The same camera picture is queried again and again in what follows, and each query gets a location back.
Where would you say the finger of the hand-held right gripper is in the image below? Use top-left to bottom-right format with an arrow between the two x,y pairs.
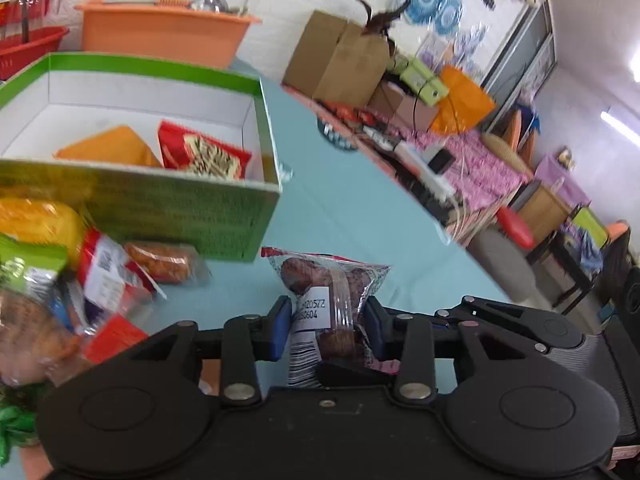
434,296 -> 532,342

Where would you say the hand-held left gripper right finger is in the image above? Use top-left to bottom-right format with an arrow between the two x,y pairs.
364,296 -> 535,403

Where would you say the yellow snack packet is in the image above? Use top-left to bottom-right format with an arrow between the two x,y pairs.
0,197 -> 87,267

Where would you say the metal bowl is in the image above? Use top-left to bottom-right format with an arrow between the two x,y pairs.
189,0 -> 249,16

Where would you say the orange bag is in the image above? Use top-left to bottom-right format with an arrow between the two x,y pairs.
430,65 -> 499,136

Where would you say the teal tablecloth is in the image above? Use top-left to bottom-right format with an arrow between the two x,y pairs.
0,57 -> 512,480

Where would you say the black charger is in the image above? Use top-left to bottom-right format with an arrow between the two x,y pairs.
427,149 -> 456,174

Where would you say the white power strip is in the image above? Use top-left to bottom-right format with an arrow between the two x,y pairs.
394,141 -> 457,199

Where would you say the green foil wrapper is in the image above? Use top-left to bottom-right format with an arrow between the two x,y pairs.
0,385 -> 47,467

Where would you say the dark red plant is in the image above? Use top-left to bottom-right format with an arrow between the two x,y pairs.
355,0 -> 412,37

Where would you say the round blue patterned coaster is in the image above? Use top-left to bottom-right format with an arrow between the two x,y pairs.
316,115 -> 362,152

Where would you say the wooden cabinet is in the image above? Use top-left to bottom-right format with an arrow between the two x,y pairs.
510,182 -> 577,242

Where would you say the clear bread packet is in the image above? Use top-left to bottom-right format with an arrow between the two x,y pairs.
0,285 -> 82,387

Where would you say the red white snack packet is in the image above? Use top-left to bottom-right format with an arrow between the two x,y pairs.
75,227 -> 168,312

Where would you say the clear orange biscuit packet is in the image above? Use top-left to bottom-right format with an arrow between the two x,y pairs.
124,241 -> 212,286

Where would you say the small cardboard box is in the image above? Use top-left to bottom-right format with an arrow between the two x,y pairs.
367,82 -> 441,132

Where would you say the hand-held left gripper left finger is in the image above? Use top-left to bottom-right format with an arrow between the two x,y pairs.
117,296 -> 292,408

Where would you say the clear chocolate muffin packet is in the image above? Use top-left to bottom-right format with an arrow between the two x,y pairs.
261,246 -> 392,388

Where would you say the red orange snack packet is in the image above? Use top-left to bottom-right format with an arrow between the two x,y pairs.
82,312 -> 151,366

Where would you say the red plastic basin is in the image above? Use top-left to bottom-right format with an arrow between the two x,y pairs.
0,25 -> 71,82

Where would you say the large cardboard box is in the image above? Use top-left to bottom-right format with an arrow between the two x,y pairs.
282,10 -> 396,109

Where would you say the orange plastic basin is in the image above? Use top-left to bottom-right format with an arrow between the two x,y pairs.
75,0 -> 262,70

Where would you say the pink floral tablecloth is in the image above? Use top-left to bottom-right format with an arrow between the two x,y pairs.
320,100 -> 534,247

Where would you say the green snack packet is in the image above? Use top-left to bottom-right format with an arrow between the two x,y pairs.
0,234 -> 69,292

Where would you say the green cardboard box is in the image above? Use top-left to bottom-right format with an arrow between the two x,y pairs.
0,52 -> 283,263

